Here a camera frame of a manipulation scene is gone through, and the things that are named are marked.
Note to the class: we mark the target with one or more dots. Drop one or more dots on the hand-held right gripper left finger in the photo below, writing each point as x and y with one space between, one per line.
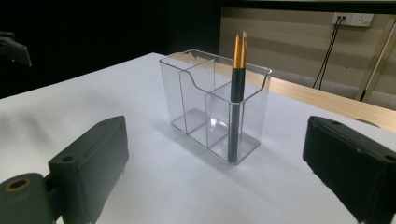
90 168

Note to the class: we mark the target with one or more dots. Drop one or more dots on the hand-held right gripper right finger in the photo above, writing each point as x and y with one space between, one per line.
351 168

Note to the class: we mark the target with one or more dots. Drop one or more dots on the clear plastic compartment holder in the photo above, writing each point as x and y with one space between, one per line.
193 102

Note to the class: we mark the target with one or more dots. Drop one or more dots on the black pencil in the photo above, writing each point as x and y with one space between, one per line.
235 124
243 51

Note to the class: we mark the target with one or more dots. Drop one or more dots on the white table sheet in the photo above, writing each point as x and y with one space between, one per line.
155 193

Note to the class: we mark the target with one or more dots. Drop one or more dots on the black curtain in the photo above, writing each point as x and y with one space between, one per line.
93 31

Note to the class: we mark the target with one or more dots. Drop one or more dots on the black horizontal metal bar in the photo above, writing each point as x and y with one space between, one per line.
311 6

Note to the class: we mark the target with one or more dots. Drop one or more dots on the white wall socket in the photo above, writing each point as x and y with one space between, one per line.
355 19

